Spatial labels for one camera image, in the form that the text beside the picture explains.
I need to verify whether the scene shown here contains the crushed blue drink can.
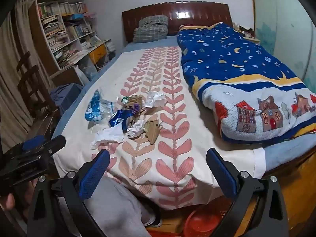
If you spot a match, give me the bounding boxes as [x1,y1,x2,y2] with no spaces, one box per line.
[109,109,136,134]

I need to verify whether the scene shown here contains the grey plaid pillow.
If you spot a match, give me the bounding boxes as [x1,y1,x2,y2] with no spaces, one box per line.
[133,26,169,43]
[138,15,169,29]

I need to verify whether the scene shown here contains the crushed plastic bottle blue label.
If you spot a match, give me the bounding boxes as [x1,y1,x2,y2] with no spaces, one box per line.
[85,89,115,122]

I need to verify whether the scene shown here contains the yellow storage box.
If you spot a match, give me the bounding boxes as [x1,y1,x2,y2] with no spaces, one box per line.
[89,45,109,63]

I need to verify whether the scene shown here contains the dark wooden chair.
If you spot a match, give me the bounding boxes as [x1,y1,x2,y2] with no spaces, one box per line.
[16,52,61,139]

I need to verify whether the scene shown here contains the dark wooden bed headboard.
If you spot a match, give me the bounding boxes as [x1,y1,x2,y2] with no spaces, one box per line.
[122,1,234,42]

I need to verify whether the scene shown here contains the crumpled brown paper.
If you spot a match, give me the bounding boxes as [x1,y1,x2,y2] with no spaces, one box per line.
[123,94,145,110]
[143,118,163,145]

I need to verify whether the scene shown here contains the white wooden bookshelf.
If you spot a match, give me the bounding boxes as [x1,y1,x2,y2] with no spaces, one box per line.
[28,0,111,79]

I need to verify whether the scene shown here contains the cluttered bedside table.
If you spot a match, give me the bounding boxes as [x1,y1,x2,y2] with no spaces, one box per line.
[232,22,261,42]

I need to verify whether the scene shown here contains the piles of books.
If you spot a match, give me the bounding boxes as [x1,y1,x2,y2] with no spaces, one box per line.
[37,0,99,70]

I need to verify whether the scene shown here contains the dark blue cloth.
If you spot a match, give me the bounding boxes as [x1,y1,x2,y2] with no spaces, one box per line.
[50,83,83,115]

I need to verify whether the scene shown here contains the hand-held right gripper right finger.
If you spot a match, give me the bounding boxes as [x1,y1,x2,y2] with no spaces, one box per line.
[206,148,289,237]

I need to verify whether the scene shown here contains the person's left hand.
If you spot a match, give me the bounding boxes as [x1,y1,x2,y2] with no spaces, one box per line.
[0,192,16,211]

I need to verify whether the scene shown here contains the dark shoe white sole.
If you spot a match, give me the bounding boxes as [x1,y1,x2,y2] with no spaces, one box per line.
[142,216,163,228]

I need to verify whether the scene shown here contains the light blue bed sheet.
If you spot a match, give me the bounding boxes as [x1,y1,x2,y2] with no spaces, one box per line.
[51,36,316,178]

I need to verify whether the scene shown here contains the bed with patterned sheet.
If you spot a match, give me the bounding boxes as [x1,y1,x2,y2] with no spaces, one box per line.
[53,46,266,210]

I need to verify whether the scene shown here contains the person's grey trouser leg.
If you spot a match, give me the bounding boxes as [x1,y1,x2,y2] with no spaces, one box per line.
[84,174,157,237]

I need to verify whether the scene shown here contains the blue printed blanket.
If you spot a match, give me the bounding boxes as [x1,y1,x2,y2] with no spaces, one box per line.
[176,22,316,142]

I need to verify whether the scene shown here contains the red plastic basin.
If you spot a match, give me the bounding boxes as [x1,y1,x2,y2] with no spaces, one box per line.
[184,204,232,237]

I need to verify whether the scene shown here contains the beige curtain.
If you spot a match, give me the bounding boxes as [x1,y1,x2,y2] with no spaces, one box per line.
[0,0,53,151]

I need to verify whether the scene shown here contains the flat brown cardboard piece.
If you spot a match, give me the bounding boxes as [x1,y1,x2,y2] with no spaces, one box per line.
[139,105,161,116]

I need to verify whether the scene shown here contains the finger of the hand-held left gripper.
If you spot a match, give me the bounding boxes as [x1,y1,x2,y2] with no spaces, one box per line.
[15,135,46,155]
[37,135,67,160]

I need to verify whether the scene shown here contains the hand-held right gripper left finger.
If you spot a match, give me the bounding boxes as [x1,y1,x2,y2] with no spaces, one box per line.
[27,149,111,237]

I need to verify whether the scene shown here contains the large crumpled white tissue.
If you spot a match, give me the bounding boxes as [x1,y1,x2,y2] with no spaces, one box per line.
[90,127,125,150]

